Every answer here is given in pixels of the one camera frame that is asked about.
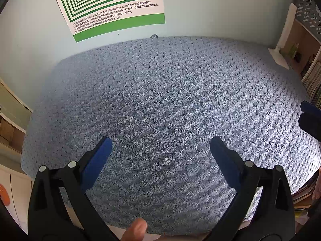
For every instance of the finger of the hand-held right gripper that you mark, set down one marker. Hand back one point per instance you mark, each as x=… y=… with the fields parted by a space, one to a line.
x=311 y=123

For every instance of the wooden bookshelf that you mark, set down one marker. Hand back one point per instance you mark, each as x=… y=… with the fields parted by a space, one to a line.
x=304 y=47

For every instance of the white desk lamp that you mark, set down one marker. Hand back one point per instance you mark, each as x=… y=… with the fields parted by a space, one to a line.
x=282 y=42

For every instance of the green striped wall poster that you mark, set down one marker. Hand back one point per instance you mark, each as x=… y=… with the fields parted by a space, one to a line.
x=107 y=7

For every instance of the pile of flat books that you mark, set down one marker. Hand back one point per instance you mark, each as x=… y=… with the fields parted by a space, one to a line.
x=304 y=195

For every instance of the small dark bottle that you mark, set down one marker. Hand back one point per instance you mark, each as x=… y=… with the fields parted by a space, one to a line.
x=297 y=56

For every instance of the small metal hook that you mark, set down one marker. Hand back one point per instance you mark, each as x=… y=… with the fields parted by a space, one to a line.
x=154 y=36

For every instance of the row of upright books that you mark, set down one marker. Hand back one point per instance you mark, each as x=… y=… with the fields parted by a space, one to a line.
x=313 y=80

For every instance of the green bottle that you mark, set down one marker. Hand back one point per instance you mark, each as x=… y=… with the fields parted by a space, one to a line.
x=292 y=50

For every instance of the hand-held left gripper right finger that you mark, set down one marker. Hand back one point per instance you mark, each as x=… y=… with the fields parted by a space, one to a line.
x=222 y=155

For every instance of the person's left hand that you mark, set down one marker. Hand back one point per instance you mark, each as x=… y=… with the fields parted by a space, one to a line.
x=136 y=231

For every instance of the wooden cabinet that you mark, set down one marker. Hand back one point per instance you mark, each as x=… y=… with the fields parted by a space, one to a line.
x=12 y=120

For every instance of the grey pegboard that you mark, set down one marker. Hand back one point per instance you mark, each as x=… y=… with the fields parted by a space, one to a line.
x=308 y=5

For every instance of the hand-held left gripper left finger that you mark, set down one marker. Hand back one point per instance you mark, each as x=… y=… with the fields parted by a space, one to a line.
x=101 y=153

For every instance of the orange object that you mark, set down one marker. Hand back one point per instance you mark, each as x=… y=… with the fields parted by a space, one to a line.
x=4 y=194

